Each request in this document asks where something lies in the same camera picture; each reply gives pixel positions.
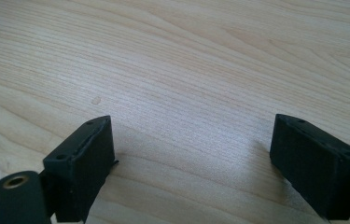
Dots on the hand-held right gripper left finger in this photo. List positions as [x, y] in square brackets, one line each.
[82, 168]

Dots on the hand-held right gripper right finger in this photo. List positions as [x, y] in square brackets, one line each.
[315, 168]

